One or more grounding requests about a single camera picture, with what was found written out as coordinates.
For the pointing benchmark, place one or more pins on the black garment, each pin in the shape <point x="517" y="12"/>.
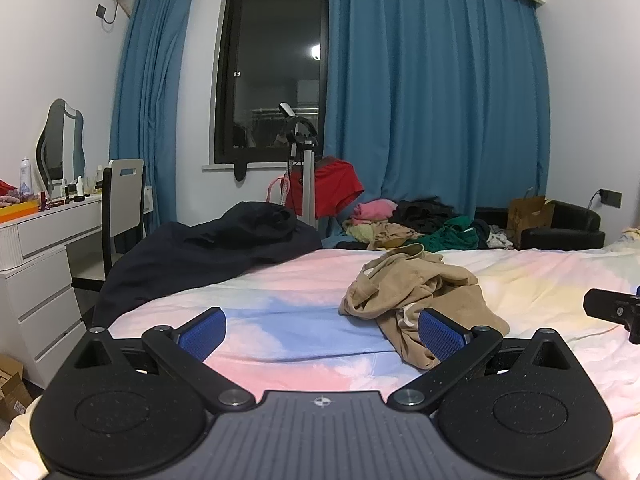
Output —
<point x="200" y="255"/>

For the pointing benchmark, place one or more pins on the pink hanger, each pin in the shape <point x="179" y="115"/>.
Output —
<point x="272" y="187"/>

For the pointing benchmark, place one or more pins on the white dresser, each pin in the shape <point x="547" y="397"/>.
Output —
<point x="40" y="300"/>

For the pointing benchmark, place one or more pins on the yellow beige garment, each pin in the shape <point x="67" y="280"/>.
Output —
<point x="380" y="235"/>

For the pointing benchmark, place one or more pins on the red shirt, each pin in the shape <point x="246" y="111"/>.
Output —
<point x="335" y="185"/>

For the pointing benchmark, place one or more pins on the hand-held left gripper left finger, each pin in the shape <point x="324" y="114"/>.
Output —
<point x="202" y="332"/>

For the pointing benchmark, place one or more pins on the pastel pillow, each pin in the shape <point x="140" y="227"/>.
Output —
<point x="631" y="234"/>

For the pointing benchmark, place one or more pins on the narrow blue curtain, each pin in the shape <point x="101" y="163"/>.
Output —
<point x="150" y="85"/>

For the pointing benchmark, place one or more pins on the cardboard box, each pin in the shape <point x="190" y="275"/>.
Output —
<point x="12" y="390"/>

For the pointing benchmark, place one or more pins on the small white bottle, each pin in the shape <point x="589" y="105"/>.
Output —
<point x="79" y="187"/>

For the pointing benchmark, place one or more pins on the dark window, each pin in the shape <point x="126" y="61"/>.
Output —
<point x="270" y="60"/>

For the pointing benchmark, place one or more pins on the white spray bottle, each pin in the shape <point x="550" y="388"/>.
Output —
<point x="25" y="177"/>

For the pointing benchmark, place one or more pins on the orange box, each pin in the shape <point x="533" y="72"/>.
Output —
<point x="17" y="211"/>

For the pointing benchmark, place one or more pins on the green garment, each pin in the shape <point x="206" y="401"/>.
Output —
<point x="450" y="237"/>

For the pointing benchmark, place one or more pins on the bed with pastel sheet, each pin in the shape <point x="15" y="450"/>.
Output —
<point x="300" y="280"/>

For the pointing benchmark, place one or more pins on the wide blue curtain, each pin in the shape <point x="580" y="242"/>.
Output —
<point x="425" y="85"/>

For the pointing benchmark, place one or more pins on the black hanging pad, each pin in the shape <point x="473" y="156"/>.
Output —
<point x="240" y="170"/>

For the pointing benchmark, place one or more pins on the pink garment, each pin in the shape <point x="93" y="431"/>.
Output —
<point x="372" y="209"/>

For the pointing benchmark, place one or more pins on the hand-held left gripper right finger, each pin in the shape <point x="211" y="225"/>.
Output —
<point x="442" y="335"/>

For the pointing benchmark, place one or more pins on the black clothes pile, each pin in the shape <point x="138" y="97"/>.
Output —
<point x="422" y="212"/>

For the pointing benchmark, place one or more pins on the small grey wall socket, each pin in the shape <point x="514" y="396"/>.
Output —
<point x="102" y="10"/>

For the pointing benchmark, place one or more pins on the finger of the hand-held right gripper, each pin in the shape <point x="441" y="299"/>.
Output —
<point x="610" y="305"/>

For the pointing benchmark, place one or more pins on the wavy-framed mirror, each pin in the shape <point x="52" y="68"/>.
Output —
<point x="55" y="140"/>

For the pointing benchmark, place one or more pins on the brown paper bag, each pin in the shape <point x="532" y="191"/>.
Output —
<point x="527" y="212"/>

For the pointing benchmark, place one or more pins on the black armchair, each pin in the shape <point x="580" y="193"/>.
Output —
<point x="570" y="232"/>

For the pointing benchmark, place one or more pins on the tan shirt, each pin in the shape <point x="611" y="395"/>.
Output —
<point x="400" y="285"/>

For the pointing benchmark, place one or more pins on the white patterned garment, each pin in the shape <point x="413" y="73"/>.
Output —
<point x="500" y="237"/>

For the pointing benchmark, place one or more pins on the wide black wall socket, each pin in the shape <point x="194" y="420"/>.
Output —
<point x="610" y="198"/>

